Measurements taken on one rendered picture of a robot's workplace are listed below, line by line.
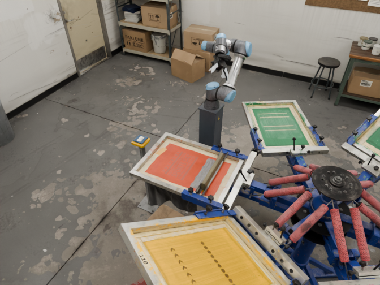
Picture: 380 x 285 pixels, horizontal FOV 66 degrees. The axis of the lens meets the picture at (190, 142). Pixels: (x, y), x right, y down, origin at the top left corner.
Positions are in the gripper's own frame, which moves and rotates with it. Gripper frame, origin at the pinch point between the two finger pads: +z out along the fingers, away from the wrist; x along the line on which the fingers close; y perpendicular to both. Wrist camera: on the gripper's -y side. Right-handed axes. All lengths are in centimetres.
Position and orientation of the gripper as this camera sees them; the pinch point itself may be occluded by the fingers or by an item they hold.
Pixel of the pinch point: (220, 77)
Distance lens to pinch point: 204.7
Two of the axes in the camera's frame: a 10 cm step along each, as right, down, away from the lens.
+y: -6.3, 1.8, 7.6
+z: -0.9, 9.5, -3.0
